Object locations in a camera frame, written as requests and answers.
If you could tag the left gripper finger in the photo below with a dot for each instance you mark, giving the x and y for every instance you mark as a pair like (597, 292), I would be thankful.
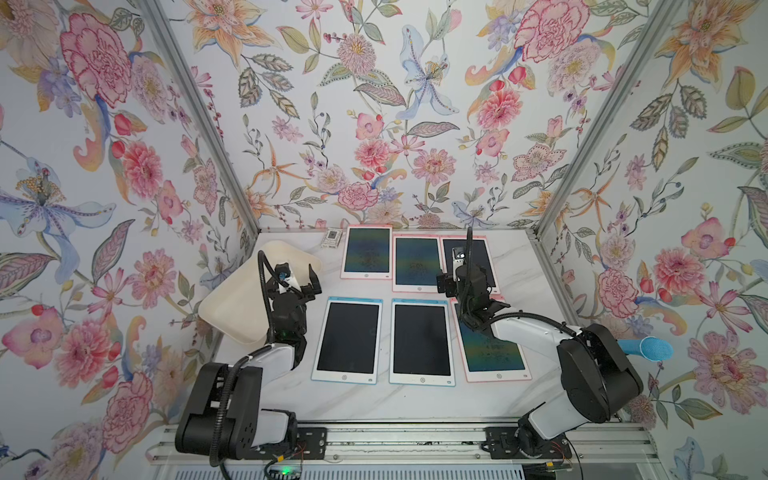
(272, 286)
(313, 287)

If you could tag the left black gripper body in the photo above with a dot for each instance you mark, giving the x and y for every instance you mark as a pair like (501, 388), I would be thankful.
(304, 295)

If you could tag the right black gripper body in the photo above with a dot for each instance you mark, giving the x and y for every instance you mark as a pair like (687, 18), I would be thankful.
(466, 312)

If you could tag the pink writing tablet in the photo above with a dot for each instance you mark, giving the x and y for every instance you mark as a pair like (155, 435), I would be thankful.
(417, 262)
(367, 253)
(481, 256)

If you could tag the cream plastic storage box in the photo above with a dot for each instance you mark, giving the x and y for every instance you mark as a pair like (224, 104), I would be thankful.
(235, 307)

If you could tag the blue writing tablet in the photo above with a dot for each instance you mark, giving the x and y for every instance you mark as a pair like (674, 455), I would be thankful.
(349, 343)
(420, 344)

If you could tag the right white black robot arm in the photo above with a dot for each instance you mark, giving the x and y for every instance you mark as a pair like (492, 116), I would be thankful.
(596, 377)

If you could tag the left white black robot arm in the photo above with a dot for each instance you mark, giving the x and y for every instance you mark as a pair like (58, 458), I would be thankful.
(223, 418)

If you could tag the blue microphone on stand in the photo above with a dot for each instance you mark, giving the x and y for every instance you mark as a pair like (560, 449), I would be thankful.
(649, 348)

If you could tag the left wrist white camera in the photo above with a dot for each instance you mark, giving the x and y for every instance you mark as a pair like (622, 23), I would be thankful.
(284, 276)

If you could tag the wrist white camera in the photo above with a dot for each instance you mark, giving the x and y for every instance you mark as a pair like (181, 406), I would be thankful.
(459, 255)
(284, 276)

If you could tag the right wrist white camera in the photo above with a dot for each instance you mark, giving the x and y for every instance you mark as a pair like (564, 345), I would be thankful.
(459, 255)

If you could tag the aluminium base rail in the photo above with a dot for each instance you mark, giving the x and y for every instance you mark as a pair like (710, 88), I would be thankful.
(467, 442)

